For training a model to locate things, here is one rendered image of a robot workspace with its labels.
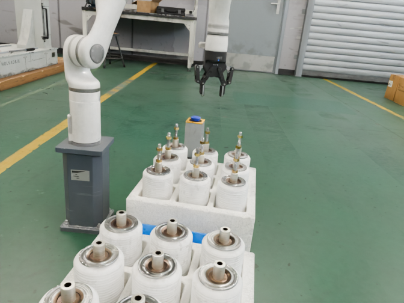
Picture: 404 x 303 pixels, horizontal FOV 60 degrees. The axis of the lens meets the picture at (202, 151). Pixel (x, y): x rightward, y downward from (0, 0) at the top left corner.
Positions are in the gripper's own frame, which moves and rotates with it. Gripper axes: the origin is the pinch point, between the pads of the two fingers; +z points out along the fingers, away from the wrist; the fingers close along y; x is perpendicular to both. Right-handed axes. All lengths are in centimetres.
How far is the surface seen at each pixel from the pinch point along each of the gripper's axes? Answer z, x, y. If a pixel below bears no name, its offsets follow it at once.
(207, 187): 24.0, -25.5, -6.8
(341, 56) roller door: 9, 388, 339
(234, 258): 23, -60, -11
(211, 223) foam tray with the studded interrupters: 33.1, -31.6, -6.2
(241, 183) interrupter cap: 21.6, -28.3, 3.0
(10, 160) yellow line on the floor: 47, 56, -80
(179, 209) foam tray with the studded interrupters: 30.0, -27.5, -15.4
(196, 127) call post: 17.4, 15.1, -0.4
